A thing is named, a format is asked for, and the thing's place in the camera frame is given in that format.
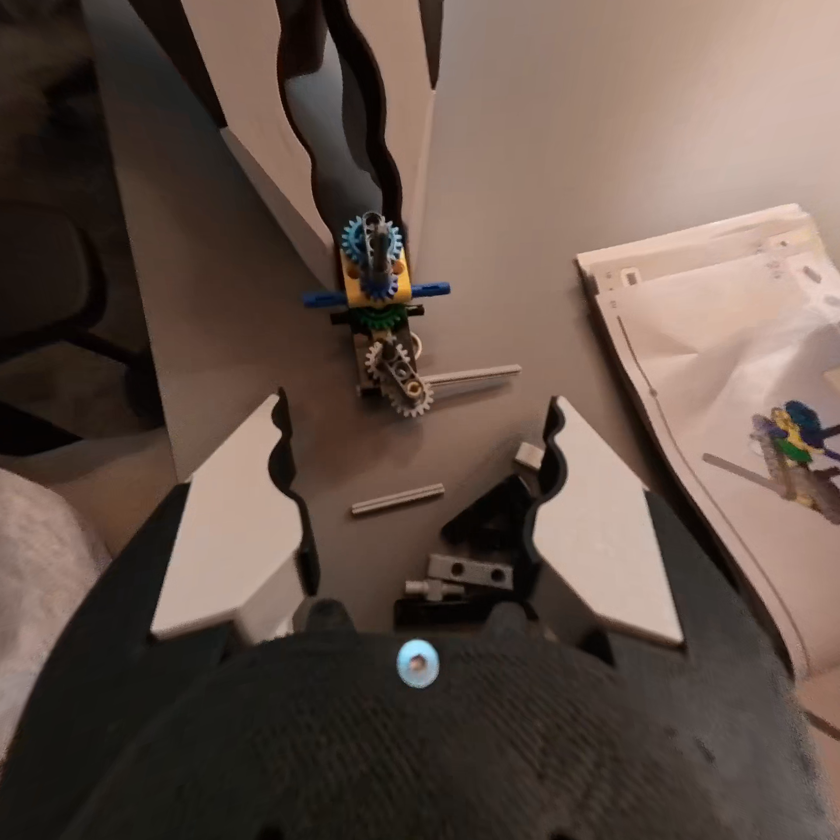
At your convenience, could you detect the lego gear assembly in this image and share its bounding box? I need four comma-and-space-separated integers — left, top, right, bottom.
303, 211, 522, 420

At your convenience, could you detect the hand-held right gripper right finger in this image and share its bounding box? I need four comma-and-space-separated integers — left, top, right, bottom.
524, 395, 685, 651

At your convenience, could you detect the grey lego axle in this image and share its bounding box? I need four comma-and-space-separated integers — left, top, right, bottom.
351, 484, 446, 517

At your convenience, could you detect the black bent lego beam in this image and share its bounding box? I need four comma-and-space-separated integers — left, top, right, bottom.
441, 474, 540, 560

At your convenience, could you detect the grey lego beam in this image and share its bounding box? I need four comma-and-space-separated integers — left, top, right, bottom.
429, 554, 513, 589

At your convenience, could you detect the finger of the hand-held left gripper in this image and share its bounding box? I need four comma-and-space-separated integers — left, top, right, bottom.
328, 0, 442, 277
180, 0, 345, 256

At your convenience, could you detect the lego instruction booklet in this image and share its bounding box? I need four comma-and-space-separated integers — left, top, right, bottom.
576, 203, 840, 677

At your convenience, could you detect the black office chair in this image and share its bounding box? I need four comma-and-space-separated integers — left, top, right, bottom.
0, 197, 165, 455

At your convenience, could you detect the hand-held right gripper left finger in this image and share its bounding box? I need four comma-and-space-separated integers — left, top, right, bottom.
151, 387, 321, 644

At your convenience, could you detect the grey knit sweater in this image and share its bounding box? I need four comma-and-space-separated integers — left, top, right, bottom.
0, 467, 114, 756

